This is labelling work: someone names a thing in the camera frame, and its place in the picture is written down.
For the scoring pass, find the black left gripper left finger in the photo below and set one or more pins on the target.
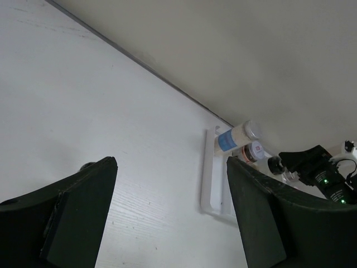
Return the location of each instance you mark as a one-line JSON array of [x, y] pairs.
[[62, 224]]

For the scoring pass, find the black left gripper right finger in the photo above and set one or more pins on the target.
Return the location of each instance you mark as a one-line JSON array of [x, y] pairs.
[[281, 226]]

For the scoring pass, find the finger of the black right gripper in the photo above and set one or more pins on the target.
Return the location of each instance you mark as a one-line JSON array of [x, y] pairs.
[[295, 162]]

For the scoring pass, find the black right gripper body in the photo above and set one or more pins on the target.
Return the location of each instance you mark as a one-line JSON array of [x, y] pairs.
[[330, 182]]

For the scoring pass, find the small dark pepper bottle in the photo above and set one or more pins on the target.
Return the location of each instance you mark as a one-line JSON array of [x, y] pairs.
[[88, 164]]

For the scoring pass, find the tall silver-lid sesame jar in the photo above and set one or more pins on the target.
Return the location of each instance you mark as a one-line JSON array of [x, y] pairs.
[[237, 137]]

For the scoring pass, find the black-cap round spice jar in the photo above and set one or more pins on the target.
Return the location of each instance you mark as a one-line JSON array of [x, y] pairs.
[[272, 167]]

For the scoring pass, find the white divided organizer tray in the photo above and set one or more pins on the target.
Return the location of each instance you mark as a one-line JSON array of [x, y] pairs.
[[215, 197]]

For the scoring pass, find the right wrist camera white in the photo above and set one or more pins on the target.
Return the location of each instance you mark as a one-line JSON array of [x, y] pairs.
[[346, 160]]

